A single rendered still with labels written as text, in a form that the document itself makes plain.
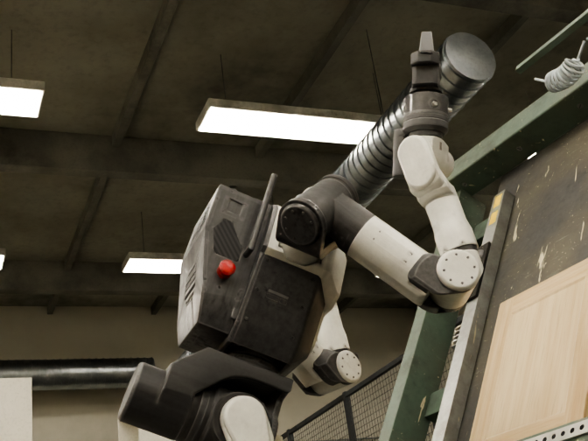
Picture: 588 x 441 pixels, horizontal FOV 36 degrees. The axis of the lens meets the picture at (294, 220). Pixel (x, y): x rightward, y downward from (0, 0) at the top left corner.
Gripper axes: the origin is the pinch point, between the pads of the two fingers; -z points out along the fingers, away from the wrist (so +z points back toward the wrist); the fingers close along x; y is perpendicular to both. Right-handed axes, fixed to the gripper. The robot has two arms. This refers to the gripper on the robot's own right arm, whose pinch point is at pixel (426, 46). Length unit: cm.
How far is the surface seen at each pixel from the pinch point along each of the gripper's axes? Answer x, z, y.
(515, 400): 46, 68, 18
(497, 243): 91, 23, 14
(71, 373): 703, 46, -412
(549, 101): 91, -20, 30
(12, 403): 189, 75, -188
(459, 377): 67, 62, 5
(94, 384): 721, 57, -394
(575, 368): 34, 61, 30
